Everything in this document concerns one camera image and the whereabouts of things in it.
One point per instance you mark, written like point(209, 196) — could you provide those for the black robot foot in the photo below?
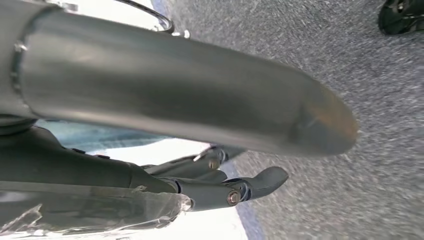
point(400, 16)

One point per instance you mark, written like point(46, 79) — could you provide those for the clear plastic film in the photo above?
point(82, 212)

